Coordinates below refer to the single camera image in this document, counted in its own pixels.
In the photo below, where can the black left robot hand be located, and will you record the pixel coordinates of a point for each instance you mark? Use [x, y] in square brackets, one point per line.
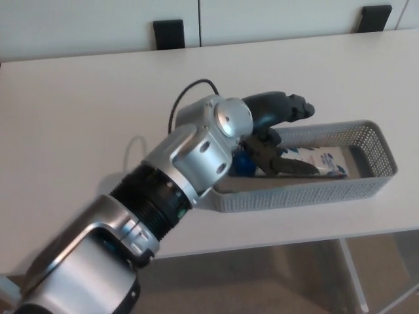
[271, 106]

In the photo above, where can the white blue shampoo tube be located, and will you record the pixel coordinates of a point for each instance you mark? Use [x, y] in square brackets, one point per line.
[327, 160]

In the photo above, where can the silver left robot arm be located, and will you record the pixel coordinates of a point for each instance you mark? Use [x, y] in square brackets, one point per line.
[183, 157]

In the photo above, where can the small grey perforated container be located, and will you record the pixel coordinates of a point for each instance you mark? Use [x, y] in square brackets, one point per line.
[294, 194]

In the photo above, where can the white table leg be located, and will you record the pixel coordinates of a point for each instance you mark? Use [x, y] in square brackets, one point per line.
[355, 274]

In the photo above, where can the black partition bracket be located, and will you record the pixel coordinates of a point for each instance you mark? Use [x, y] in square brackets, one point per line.
[169, 33]
[375, 18]

